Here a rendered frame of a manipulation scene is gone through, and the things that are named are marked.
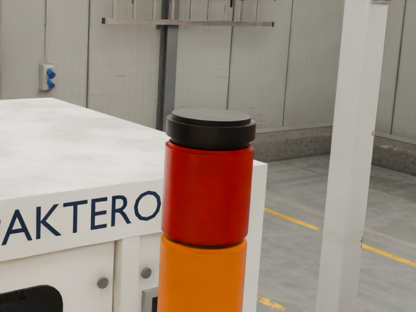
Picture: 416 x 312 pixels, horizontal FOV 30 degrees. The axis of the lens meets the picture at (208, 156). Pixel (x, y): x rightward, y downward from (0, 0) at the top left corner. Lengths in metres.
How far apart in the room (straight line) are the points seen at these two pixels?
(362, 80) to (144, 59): 6.85
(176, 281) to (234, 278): 0.03
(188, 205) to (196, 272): 0.04
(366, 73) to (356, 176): 0.40
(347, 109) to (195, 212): 2.60
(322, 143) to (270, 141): 1.09
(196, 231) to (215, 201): 0.02
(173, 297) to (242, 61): 10.25
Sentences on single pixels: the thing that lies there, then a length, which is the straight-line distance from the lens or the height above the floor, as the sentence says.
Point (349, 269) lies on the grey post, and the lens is 3.17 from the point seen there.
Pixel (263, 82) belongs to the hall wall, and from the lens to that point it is 10.99.
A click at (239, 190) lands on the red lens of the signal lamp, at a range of 0.42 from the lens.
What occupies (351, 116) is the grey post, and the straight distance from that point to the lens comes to 3.00.
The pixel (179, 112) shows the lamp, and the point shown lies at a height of 2.34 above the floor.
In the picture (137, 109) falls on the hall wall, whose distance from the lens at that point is 9.69.
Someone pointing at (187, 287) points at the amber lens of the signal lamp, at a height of 2.25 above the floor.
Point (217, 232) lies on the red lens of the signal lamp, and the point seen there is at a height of 2.28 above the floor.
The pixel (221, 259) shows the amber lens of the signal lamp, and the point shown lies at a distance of 0.43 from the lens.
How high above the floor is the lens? 2.41
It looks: 12 degrees down
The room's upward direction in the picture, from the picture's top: 3 degrees clockwise
